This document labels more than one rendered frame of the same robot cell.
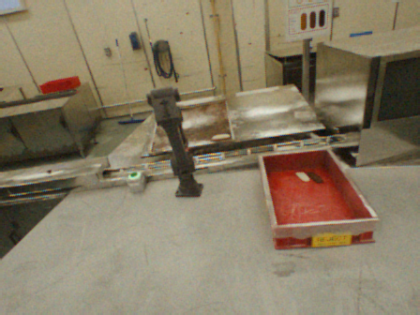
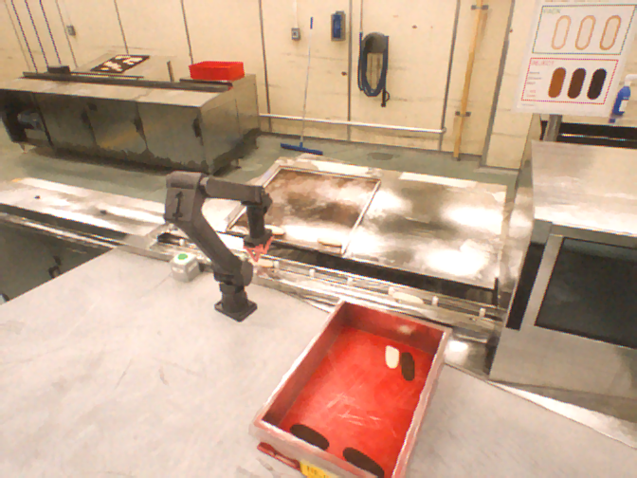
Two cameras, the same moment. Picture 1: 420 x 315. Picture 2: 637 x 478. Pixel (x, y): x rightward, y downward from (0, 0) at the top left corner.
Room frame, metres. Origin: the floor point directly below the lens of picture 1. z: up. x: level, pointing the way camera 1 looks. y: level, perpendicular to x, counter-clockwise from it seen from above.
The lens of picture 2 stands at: (0.11, -0.47, 1.71)
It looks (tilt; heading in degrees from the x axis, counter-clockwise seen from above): 31 degrees down; 20
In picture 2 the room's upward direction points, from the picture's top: 2 degrees counter-clockwise
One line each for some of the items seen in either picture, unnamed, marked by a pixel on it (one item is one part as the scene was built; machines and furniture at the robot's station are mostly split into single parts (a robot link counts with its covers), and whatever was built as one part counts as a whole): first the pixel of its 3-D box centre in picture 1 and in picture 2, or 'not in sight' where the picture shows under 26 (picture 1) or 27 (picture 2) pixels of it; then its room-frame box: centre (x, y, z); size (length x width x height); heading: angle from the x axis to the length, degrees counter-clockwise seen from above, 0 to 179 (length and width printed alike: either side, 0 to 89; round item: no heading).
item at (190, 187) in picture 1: (187, 184); (234, 298); (0.98, 0.14, 0.86); 0.12 x 0.09 x 0.08; 75
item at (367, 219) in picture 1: (306, 189); (361, 383); (0.77, -0.33, 0.88); 0.49 x 0.34 x 0.10; 172
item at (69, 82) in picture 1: (60, 84); (216, 69); (4.39, 2.25, 0.94); 0.51 x 0.36 x 0.13; 90
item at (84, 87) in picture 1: (73, 112); (223, 115); (4.39, 2.25, 0.44); 0.70 x 0.55 x 0.87; 86
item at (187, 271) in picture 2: (138, 184); (186, 269); (1.09, 0.40, 0.84); 0.08 x 0.08 x 0.11; 86
